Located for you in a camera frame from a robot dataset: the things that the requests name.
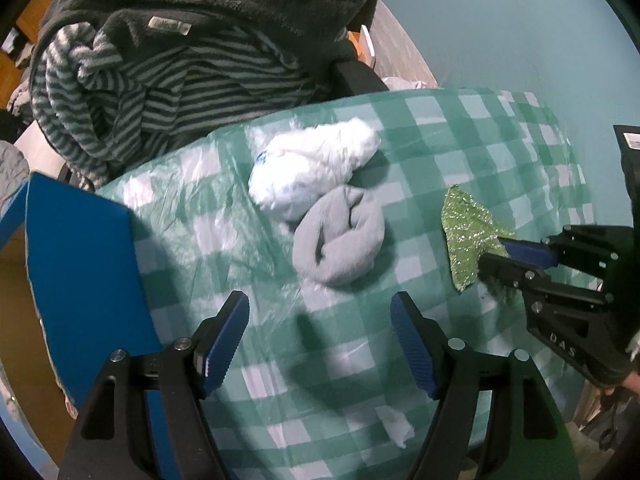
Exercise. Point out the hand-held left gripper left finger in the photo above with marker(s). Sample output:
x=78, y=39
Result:
x=225, y=340

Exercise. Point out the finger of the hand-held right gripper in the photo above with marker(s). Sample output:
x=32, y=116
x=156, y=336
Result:
x=530, y=251
x=510, y=270

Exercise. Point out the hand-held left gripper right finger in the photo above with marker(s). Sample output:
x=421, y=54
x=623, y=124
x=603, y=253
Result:
x=412, y=345

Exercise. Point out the green sparkly cloth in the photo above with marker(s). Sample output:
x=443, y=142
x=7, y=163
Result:
x=465, y=230

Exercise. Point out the grey sock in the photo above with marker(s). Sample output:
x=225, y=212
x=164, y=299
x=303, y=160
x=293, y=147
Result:
x=335, y=240

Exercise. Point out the blue-rimmed cardboard box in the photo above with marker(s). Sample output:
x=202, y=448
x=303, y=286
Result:
x=85, y=270

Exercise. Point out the person's right hand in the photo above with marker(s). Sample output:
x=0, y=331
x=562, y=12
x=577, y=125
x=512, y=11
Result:
x=631, y=382

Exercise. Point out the white paper scrap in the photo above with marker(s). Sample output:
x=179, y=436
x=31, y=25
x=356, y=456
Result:
x=397, y=425

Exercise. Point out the person's green trousers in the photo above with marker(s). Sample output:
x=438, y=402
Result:
x=555, y=425

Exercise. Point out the green checked tablecloth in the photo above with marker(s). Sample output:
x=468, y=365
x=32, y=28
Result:
x=425, y=160

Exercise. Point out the white sock bundle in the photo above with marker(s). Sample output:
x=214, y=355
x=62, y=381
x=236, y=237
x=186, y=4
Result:
x=305, y=165

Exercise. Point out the crumpled white plastic bag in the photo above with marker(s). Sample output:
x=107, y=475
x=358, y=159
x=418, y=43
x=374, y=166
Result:
x=405, y=83

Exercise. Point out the black office chair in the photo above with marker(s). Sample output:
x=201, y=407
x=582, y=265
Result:
x=360, y=77

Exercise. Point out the grey striped garment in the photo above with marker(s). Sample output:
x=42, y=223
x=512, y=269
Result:
x=150, y=95

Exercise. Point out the white bed mattress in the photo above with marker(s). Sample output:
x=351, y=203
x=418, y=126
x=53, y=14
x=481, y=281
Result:
x=37, y=140

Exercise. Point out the grey puffer jacket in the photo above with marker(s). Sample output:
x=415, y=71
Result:
x=12, y=165

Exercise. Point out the wooden wardrobe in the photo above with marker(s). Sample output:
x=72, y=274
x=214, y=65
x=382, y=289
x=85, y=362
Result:
x=12, y=75

